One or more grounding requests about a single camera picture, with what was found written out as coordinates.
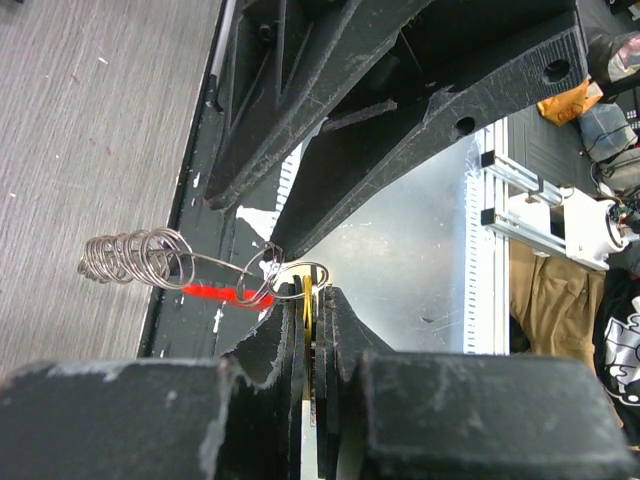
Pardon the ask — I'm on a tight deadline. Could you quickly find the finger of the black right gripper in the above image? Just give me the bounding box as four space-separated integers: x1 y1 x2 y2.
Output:
204 1 428 210
271 9 586 260

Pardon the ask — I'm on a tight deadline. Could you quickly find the white cable duct strip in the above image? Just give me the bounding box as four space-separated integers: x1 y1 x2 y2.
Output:
463 119 510 355

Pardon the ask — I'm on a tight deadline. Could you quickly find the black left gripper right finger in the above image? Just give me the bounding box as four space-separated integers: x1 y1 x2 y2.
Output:
315 287 635 479

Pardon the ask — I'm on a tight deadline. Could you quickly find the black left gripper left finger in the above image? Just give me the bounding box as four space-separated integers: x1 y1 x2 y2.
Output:
1 284 304 479

